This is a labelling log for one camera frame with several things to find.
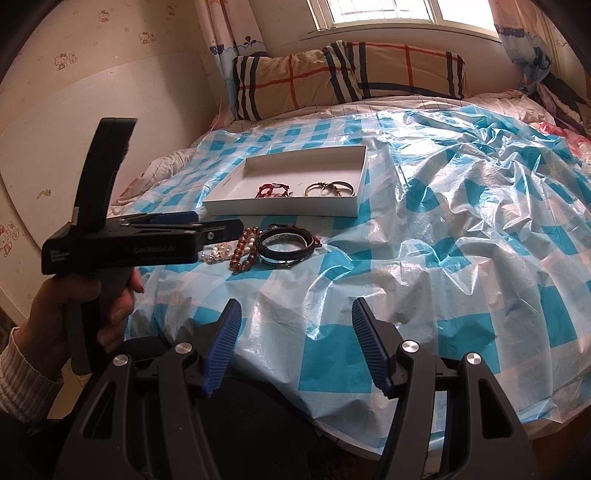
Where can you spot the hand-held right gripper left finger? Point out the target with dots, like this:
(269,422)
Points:
(226,341)

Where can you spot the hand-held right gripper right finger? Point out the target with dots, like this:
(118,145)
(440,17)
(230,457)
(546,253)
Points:
(371,350)

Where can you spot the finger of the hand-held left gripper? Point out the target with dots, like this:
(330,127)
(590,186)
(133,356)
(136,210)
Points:
(173,216)
(221,231)

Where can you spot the white shallow cardboard box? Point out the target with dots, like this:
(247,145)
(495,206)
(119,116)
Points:
(295,175)

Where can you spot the gold metal bangle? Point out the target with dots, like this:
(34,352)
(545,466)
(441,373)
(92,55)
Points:
(314,189)

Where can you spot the silver metal bangle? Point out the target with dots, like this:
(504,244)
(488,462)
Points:
(341,189)

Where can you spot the person's left forearm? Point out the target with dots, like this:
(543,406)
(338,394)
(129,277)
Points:
(27,378)

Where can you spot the person's left hand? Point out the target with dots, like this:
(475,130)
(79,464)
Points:
(117,318)

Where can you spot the pink cloth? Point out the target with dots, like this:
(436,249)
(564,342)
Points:
(224,121)

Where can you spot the blue checkered plastic sheet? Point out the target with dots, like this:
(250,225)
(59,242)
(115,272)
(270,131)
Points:
(438,230)

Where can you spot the plaid pillow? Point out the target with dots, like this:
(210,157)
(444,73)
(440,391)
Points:
(286,83)
(406,69)

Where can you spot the patterned curtain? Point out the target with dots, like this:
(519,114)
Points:
(231,41)
(526,41)

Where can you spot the window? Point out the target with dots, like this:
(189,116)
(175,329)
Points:
(392,11)

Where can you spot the pile of clothes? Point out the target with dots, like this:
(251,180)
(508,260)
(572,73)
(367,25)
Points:
(563,106)

